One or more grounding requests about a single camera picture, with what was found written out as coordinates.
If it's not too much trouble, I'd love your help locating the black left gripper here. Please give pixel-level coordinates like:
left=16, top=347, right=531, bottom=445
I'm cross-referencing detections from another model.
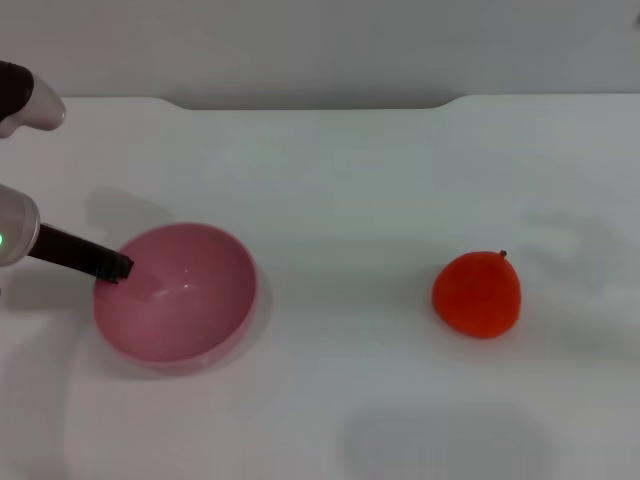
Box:
left=28, top=222, right=136, bottom=286

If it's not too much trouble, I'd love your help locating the pink plastic bowl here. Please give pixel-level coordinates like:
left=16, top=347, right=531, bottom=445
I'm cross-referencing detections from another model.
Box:
left=92, top=222, right=259, bottom=377

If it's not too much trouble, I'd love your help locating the orange toy fruit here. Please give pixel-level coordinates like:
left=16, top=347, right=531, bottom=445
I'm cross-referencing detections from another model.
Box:
left=431, top=249, right=523, bottom=340

